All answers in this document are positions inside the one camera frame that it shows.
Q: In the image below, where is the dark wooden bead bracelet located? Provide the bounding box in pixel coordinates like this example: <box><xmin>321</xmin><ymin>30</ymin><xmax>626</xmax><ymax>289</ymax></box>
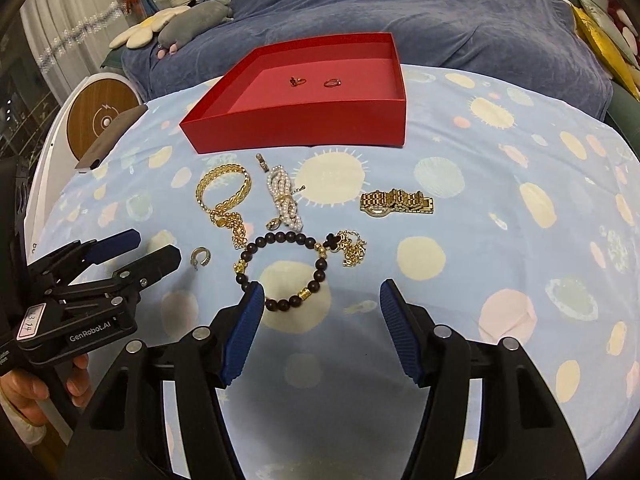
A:
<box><xmin>233</xmin><ymin>230</ymin><xmax>331</xmax><ymax>313</ymax></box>

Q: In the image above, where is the white curtain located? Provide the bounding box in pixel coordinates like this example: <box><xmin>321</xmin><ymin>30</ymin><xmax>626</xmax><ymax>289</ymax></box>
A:
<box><xmin>20</xmin><ymin>0</ymin><xmax>152</xmax><ymax>102</ymax></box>

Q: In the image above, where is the gold cushion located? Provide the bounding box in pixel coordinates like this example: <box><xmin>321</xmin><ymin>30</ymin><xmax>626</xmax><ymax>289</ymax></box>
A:
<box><xmin>570</xmin><ymin>2</ymin><xmax>640</xmax><ymax>102</ymax></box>

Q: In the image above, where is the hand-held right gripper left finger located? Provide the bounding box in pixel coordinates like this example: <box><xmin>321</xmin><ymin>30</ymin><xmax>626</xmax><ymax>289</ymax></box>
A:
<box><xmin>65</xmin><ymin>280</ymin><xmax>266</xmax><ymax>480</ymax></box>

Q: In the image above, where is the gold chain with black clover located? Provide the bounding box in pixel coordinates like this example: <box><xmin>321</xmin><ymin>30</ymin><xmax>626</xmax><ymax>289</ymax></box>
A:
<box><xmin>324</xmin><ymin>229</ymin><xmax>369</xmax><ymax>269</ymax></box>

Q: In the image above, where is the light blue spotted tablecloth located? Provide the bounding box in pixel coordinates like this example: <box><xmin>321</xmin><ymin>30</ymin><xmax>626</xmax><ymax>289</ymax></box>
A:
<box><xmin>30</xmin><ymin>62</ymin><xmax>640</xmax><ymax>480</ymax></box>

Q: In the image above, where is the grey plush toy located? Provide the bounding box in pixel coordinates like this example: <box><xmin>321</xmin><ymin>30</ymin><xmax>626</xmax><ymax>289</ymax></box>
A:
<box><xmin>157</xmin><ymin>0</ymin><xmax>235</xmax><ymax>56</ymax></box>

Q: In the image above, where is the red and white cushion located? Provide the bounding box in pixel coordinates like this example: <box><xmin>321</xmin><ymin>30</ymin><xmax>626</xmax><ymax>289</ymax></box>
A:
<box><xmin>604</xmin><ymin>0</ymin><xmax>640</xmax><ymax>67</ymax></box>

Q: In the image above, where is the wide gold mesh bracelet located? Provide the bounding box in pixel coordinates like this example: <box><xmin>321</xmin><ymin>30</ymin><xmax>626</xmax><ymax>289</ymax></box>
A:
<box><xmin>195</xmin><ymin>163</ymin><xmax>252</xmax><ymax>214</ymax></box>

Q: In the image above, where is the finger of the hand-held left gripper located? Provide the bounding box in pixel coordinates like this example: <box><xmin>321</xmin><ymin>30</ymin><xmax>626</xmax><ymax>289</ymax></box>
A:
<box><xmin>27</xmin><ymin>228</ymin><xmax>142</xmax><ymax>292</ymax></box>
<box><xmin>49</xmin><ymin>244</ymin><xmax>182</xmax><ymax>307</ymax></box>

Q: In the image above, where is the blue blanket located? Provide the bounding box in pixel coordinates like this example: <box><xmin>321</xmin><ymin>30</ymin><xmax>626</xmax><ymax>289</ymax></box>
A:
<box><xmin>121</xmin><ymin>0</ymin><xmax>615</xmax><ymax>122</ymax></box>

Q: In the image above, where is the cream flower plush toy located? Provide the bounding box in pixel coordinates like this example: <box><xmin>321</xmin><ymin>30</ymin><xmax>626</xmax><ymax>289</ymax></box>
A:
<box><xmin>108</xmin><ymin>7</ymin><xmax>189</xmax><ymax>50</ymax></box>

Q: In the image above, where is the pearl bracelet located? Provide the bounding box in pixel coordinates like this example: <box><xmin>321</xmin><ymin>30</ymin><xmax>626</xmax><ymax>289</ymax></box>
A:
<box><xmin>264</xmin><ymin>164</ymin><xmax>307</xmax><ymax>234</ymax></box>

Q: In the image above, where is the small gold ear cuff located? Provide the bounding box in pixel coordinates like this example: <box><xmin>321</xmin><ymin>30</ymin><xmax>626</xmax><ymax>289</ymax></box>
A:
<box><xmin>189</xmin><ymin>245</ymin><xmax>212</xmax><ymax>272</ymax></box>

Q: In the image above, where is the red cardboard box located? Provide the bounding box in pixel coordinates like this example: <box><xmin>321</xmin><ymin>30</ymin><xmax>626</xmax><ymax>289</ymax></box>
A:
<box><xmin>179</xmin><ymin>32</ymin><xmax>407</xmax><ymax>155</ymax></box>

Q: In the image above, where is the gold wristwatch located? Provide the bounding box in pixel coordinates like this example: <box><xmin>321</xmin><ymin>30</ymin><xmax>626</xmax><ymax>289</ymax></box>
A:
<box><xmin>359</xmin><ymin>187</ymin><xmax>435</xmax><ymax>219</ymax></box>

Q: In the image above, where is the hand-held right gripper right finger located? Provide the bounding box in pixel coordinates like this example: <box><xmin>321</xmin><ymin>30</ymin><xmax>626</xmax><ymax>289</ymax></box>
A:
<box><xmin>379</xmin><ymin>279</ymin><xmax>587</xmax><ymax>480</ymax></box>

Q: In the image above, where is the person's left hand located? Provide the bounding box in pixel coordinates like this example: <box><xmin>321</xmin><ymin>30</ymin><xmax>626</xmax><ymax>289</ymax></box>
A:
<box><xmin>0</xmin><ymin>354</ymin><xmax>92</xmax><ymax>448</ymax></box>

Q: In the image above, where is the grey flat case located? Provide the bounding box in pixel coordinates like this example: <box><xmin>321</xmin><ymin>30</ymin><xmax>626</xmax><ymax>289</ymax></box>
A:
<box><xmin>75</xmin><ymin>105</ymin><xmax>150</xmax><ymax>172</ymax></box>

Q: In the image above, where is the white device with wooden disc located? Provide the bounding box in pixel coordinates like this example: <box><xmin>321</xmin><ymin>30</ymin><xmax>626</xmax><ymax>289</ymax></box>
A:
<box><xmin>25</xmin><ymin>72</ymin><xmax>139</xmax><ymax>261</ymax></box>

